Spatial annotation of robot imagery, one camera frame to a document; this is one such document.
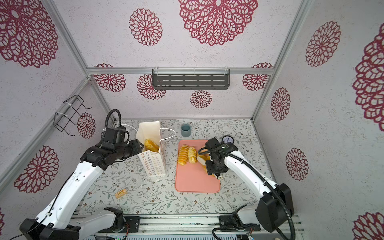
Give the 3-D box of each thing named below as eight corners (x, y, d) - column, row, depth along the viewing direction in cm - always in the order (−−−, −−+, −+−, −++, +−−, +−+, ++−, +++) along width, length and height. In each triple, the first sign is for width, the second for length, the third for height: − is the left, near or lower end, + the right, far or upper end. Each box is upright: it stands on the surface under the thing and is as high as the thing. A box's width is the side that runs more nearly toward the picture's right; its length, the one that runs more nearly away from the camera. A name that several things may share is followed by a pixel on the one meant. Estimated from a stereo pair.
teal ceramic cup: (181, 137, 112) (180, 131, 107) (181, 129, 117) (181, 124, 112) (190, 137, 112) (190, 131, 107) (190, 129, 117) (190, 124, 112)
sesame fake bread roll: (177, 164, 96) (177, 161, 93) (180, 147, 105) (180, 144, 102) (186, 165, 96) (186, 162, 93) (189, 148, 104) (189, 145, 102)
